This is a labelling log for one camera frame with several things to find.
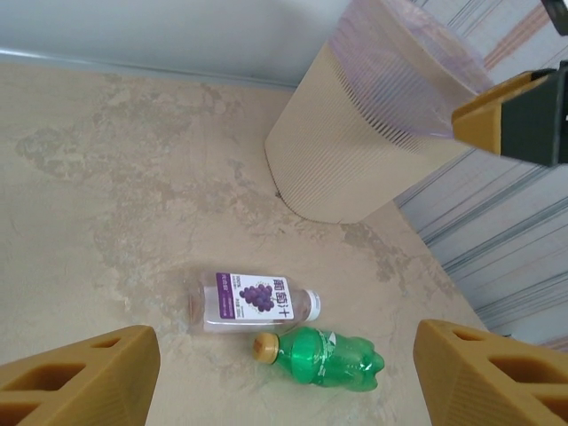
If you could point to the beige ribbed plastic bin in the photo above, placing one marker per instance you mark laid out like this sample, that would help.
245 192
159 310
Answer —
337 168

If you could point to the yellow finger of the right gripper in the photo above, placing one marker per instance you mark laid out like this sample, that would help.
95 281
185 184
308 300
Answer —
558 12
523 120

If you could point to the green soda bottle yellow cap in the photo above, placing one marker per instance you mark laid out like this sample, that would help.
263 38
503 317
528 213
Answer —
328 359

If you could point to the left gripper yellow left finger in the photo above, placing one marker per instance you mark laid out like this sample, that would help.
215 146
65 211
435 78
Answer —
75 381

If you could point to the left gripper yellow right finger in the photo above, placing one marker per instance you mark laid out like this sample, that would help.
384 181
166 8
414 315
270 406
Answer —
501 386

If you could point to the pink plastic bin liner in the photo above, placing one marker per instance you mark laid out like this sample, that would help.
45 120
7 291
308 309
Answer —
399 57

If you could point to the purple grape juice bottle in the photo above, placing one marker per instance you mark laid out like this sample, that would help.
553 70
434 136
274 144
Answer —
253 302

